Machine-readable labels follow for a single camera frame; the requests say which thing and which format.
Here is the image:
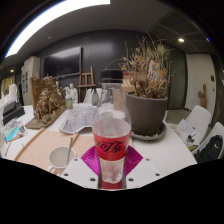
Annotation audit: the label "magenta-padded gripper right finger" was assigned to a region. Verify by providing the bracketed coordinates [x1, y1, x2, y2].
[122, 145, 164, 190]

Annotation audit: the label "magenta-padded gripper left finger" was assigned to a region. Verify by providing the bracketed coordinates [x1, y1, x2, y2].
[60, 145, 102, 190]

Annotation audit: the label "clear red-labelled drink bottle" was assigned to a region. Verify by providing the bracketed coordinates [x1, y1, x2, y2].
[91, 68, 133, 184]

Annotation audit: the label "metal spoon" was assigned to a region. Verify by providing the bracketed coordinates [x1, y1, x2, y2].
[65, 137, 74, 166]

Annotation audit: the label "white ceramic mug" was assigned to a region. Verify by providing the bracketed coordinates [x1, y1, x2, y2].
[46, 145, 78, 176]

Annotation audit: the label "grey plant saucer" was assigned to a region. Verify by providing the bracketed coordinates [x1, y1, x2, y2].
[130, 121, 168, 142]

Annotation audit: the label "grey printed newspaper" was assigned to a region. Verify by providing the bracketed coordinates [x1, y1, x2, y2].
[58, 103, 101, 135]

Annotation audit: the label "dried plant in grey pot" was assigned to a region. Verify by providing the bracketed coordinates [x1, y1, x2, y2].
[119, 33, 174, 136]

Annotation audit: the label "beige wood-grain table mat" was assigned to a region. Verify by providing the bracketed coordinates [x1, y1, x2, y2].
[13, 128, 98, 171]

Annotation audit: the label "white paper sheets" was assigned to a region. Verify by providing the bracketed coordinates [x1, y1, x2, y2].
[176, 118, 201, 152]

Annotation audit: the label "small green-labelled spray bottle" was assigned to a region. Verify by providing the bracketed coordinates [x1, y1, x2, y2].
[65, 89, 74, 110]

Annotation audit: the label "cardboard box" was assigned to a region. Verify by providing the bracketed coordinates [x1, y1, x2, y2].
[112, 83, 136, 113]

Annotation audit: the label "white plastic chair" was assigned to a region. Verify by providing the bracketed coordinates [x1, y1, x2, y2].
[83, 87, 103, 105]
[184, 105, 213, 134]
[191, 121, 224, 164]

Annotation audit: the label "white plaster bust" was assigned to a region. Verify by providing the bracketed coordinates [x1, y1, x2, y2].
[68, 83, 79, 104]

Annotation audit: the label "brown carved sculpture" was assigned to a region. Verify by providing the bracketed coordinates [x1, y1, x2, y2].
[25, 75, 68, 130]

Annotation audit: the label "wooden easel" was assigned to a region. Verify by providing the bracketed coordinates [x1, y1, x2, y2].
[77, 65, 96, 103]

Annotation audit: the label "black backpack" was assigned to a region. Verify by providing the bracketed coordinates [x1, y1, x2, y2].
[194, 134, 224, 164]

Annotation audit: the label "colourful book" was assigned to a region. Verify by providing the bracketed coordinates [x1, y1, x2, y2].
[2, 118, 26, 144]

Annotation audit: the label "black boxes stack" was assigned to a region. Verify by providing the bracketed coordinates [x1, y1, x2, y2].
[1, 99, 26, 126]

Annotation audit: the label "white cabinet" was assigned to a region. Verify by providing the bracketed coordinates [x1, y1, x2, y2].
[20, 56, 42, 106]

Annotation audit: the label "recessed ceiling spot lights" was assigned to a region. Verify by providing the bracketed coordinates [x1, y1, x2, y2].
[9, 36, 212, 74]

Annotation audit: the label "long ceiling light panel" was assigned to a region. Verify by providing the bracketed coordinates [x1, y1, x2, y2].
[4, 0, 112, 58]

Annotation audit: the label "wooden wall figure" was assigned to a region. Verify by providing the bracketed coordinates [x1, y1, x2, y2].
[197, 83, 208, 109]

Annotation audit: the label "black wall screen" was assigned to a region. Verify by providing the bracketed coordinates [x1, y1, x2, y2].
[42, 45, 83, 79]

